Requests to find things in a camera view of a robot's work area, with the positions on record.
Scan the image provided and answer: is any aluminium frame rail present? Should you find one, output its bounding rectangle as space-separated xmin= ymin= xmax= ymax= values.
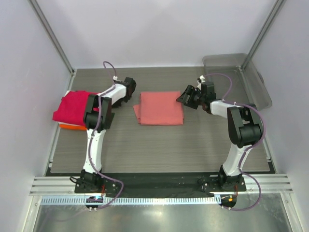
xmin=29 ymin=176 xmax=75 ymax=196

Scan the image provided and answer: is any magenta t shirt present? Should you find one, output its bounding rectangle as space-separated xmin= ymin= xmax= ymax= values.
xmin=53 ymin=90 xmax=97 ymax=126

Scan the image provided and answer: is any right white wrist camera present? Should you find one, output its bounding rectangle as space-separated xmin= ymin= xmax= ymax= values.
xmin=197 ymin=75 xmax=205 ymax=90

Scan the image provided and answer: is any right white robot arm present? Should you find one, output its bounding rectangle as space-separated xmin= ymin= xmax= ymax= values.
xmin=176 ymin=82 xmax=264 ymax=191

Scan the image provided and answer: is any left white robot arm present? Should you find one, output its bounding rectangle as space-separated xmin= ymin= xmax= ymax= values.
xmin=70 ymin=76 xmax=136 ymax=193

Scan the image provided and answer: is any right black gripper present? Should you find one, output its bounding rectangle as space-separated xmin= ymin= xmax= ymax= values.
xmin=176 ymin=85 xmax=205 ymax=110

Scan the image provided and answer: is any slotted white cable duct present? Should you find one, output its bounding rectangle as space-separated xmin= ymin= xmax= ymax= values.
xmin=41 ymin=195 xmax=221 ymax=205

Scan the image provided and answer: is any salmon pink t shirt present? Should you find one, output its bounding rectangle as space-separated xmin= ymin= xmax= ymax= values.
xmin=133 ymin=91 xmax=184 ymax=126

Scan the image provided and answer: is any clear plastic bin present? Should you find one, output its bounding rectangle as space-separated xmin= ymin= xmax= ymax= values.
xmin=202 ymin=53 xmax=272 ymax=111

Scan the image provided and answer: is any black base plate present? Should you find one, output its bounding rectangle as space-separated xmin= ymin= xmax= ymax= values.
xmin=70 ymin=171 xmax=247 ymax=198

